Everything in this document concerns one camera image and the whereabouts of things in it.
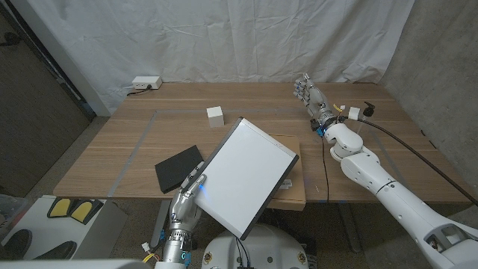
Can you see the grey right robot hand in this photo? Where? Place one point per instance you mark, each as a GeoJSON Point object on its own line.
{"type": "Point", "coordinates": [315, 99]}

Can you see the white power strip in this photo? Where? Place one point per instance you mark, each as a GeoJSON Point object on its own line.
{"type": "Point", "coordinates": [146, 82]}

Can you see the white robot torso base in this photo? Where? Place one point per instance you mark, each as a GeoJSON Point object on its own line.
{"type": "Point", "coordinates": [269, 250]}

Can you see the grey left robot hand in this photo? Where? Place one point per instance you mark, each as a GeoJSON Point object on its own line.
{"type": "Point", "coordinates": [185, 209]}

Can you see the white backdrop sheet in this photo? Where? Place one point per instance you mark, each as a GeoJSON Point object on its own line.
{"type": "Point", "coordinates": [224, 41]}

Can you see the white floor platform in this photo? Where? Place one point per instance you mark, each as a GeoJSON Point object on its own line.
{"type": "Point", "coordinates": [45, 231]}

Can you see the small whiteboard with black frame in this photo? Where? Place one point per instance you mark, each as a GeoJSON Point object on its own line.
{"type": "Point", "coordinates": [246, 175]}

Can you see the small white block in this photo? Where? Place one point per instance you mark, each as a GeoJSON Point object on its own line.
{"type": "Point", "coordinates": [215, 116]}

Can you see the flat brown cardboard package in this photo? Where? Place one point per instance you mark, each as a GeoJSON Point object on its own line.
{"type": "Point", "coordinates": [295, 187]}

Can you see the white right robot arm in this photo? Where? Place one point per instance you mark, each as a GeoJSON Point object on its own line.
{"type": "Point", "coordinates": [396, 201]}

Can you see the clear bottle with black pump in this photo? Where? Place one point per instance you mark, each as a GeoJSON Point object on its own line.
{"type": "Point", "coordinates": [369, 108]}

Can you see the black foam pad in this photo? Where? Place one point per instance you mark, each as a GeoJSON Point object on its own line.
{"type": "Point", "coordinates": [177, 168]}

